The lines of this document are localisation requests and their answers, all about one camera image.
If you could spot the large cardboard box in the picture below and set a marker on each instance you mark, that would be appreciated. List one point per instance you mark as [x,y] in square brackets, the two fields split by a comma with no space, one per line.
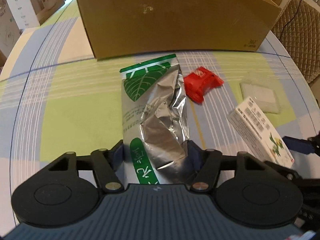
[126,27]

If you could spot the silver green foil pouch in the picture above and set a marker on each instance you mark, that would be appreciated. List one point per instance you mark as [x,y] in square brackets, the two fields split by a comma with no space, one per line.
[155,126]

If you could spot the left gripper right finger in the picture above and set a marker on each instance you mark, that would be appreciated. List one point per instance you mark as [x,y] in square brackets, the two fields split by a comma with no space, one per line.
[206,164]

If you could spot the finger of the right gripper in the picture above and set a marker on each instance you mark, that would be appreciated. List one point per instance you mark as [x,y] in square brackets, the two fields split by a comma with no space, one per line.
[298,145]

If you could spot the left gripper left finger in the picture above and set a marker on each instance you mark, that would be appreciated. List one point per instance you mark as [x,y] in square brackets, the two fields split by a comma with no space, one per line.
[105,164]

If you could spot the red snack packet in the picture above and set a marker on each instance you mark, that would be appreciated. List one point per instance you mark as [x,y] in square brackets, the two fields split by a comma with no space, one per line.
[199,82]

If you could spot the white ointment box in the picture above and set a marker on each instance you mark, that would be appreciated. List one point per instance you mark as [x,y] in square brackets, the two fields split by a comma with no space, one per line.
[259,134]

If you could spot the clear plastic box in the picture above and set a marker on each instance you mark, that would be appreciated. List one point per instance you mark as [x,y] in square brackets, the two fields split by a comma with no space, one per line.
[262,89]

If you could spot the wicker chair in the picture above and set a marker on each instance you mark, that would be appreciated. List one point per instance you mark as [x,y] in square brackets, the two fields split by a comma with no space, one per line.
[297,28]

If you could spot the plaid tablecloth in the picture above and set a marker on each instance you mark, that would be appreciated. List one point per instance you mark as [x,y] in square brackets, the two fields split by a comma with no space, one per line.
[56,97]

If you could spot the white appliance box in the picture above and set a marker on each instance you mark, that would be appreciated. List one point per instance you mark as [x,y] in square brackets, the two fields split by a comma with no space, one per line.
[33,13]

